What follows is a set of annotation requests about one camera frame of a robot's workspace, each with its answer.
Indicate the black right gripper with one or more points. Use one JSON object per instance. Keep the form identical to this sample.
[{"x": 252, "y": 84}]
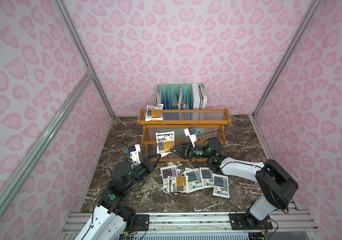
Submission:
[{"x": 187, "y": 151}]

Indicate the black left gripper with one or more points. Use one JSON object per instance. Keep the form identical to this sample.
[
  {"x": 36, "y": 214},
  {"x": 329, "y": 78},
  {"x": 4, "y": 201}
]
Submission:
[{"x": 147, "y": 165}]

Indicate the yellow coffee bag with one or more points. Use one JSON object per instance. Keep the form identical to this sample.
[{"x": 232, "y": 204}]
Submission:
[
  {"x": 165, "y": 142},
  {"x": 154, "y": 113},
  {"x": 178, "y": 184}
]

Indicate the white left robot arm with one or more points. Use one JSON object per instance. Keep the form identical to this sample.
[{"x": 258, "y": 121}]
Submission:
[{"x": 111, "y": 216}]

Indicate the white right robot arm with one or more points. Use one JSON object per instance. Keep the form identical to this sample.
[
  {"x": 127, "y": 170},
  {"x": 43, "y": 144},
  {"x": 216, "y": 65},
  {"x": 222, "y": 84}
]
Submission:
[{"x": 277, "y": 185}]

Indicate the orange wooden three-tier shelf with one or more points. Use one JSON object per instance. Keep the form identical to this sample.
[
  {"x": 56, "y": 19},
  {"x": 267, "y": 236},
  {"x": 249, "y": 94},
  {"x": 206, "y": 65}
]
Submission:
[{"x": 210, "y": 124}]

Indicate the green file organizer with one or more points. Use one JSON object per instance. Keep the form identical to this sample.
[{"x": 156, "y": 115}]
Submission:
[{"x": 181, "y": 96}]

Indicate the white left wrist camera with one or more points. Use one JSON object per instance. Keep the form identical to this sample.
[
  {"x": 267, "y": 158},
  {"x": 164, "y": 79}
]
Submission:
[{"x": 133, "y": 152}]

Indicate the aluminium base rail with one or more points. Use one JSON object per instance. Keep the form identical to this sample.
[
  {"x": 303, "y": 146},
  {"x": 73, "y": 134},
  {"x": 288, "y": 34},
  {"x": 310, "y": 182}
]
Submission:
[{"x": 207, "y": 225}]

